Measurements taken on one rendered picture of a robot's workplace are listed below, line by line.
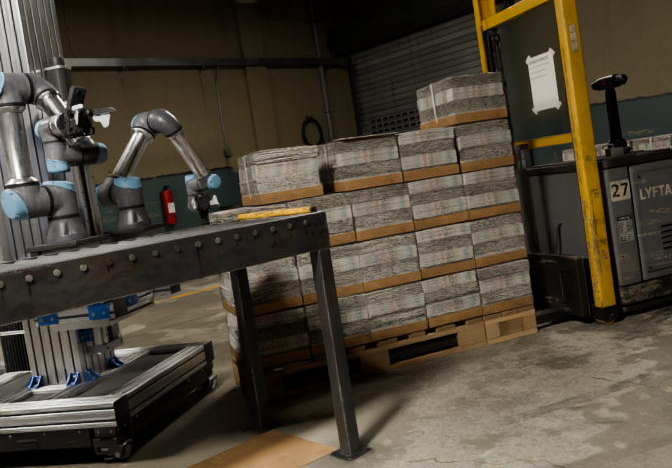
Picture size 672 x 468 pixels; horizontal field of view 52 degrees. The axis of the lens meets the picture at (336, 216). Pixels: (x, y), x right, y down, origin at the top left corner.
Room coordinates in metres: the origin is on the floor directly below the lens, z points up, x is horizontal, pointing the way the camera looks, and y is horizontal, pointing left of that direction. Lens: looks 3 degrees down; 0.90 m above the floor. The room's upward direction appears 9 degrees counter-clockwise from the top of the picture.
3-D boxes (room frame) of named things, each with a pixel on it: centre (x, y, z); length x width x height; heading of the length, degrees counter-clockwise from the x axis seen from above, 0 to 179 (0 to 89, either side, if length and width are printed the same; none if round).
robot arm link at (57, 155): (2.42, 0.91, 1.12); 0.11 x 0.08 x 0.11; 140
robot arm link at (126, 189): (3.16, 0.91, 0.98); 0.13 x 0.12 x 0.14; 51
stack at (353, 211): (3.27, -0.01, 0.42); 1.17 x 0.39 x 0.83; 109
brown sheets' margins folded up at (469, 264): (3.27, -0.02, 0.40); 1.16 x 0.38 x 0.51; 109
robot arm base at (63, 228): (2.68, 1.03, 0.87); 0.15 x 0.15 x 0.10
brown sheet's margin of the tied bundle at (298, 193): (3.09, 0.20, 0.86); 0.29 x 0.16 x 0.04; 109
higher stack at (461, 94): (3.51, -0.70, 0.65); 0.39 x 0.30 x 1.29; 19
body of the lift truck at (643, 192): (3.77, -1.46, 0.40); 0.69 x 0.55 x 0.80; 19
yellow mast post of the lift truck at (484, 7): (3.96, -1.00, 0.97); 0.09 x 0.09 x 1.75; 19
